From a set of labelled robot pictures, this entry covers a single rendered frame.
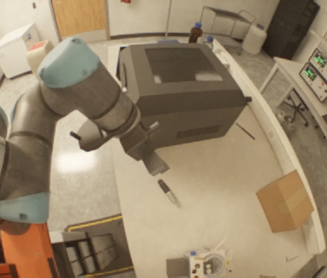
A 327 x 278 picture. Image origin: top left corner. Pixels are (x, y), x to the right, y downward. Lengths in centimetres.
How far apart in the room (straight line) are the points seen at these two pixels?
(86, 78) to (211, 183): 65
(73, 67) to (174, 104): 40
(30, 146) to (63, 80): 9
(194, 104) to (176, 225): 45
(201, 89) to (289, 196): 54
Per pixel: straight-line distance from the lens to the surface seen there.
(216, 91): 60
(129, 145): 29
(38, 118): 25
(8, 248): 58
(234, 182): 79
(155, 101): 53
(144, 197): 68
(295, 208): 77
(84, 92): 22
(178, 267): 62
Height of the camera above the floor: 156
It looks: 59 degrees down
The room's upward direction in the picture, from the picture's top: 11 degrees clockwise
